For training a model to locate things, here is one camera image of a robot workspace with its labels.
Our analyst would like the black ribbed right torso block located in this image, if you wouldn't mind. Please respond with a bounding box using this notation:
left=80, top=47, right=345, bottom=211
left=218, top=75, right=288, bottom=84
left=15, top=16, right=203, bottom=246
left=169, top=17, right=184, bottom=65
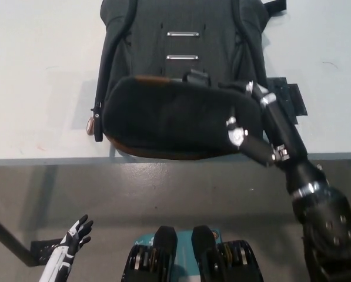
left=191, top=225, right=264, bottom=282

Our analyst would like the black ribbed torso block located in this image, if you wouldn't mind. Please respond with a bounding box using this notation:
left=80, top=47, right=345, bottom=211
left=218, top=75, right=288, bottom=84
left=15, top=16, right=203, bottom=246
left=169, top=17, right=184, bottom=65
left=122, top=225, right=179, bottom=282
left=191, top=225, right=264, bottom=282

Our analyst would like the black ribbed left torso block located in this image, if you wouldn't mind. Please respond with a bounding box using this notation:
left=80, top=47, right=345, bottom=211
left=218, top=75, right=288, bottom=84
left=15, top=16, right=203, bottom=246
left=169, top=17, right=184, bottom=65
left=122, top=225, right=179, bottom=282

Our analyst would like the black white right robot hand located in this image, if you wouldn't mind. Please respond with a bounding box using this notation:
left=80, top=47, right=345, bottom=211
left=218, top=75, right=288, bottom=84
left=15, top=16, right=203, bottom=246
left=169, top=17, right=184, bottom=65
left=219, top=81, right=329, bottom=197

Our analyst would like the black tape patch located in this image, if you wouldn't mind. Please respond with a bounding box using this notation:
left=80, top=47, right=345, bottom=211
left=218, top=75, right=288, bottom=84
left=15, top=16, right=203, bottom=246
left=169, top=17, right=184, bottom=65
left=266, top=76, right=308, bottom=125

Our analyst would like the dark grey flap backpack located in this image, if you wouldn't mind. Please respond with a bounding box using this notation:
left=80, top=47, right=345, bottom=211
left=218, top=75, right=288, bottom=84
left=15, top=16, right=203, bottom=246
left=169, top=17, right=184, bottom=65
left=90, top=0, right=288, bottom=162

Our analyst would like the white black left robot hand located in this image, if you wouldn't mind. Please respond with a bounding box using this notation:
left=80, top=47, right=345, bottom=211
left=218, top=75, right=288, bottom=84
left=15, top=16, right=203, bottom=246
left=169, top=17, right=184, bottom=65
left=38, top=214, right=93, bottom=282

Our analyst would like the black table foot plate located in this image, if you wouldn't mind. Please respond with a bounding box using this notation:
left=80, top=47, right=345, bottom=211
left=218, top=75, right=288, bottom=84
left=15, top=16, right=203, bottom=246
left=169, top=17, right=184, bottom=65
left=31, top=239, right=61, bottom=265

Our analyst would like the teal robot torso plate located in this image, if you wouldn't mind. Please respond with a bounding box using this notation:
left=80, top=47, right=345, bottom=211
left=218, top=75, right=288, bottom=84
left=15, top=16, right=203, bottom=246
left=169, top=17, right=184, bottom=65
left=133, top=229, right=222, bottom=282

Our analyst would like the black slanted table leg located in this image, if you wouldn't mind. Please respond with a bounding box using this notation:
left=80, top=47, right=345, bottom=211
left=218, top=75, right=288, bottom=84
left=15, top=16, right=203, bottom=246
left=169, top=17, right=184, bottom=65
left=0, top=210, right=36, bottom=267

